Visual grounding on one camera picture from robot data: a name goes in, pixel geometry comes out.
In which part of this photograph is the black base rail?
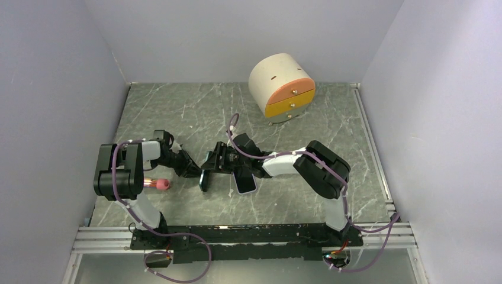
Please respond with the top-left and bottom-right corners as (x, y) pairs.
(130, 223), (363, 264)

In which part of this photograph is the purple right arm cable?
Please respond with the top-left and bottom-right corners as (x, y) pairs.
(226, 114), (401, 274)

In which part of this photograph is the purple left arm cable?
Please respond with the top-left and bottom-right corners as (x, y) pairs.
(111, 139), (213, 284)

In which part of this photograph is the pink ring toy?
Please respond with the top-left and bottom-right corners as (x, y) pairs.
(143, 178), (170, 191)

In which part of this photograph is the round beige drawer cabinet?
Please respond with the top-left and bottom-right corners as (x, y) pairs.
(248, 53), (316, 124)

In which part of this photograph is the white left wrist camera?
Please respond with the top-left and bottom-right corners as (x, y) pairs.
(170, 141), (182, 153)

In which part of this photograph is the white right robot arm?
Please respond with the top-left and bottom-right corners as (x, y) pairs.
(201, 133), (350, 246)

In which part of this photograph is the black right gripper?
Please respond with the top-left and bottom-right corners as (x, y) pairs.
(201, 141), (250, 174)

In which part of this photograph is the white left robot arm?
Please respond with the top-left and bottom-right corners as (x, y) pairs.
(94, 130), (202, 249)

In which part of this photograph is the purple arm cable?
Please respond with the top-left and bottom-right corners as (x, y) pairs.
(111, 139), (213, 284)
(226, 114), (401, 274)

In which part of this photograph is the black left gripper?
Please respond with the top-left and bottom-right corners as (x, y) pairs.
(151, 149), (205, 178)

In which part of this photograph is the aluminium frame rail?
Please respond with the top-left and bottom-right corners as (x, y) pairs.
(62, 84), (417, 275)

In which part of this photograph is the black phone case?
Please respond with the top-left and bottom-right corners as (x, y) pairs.
(199, 172), (214, 193)

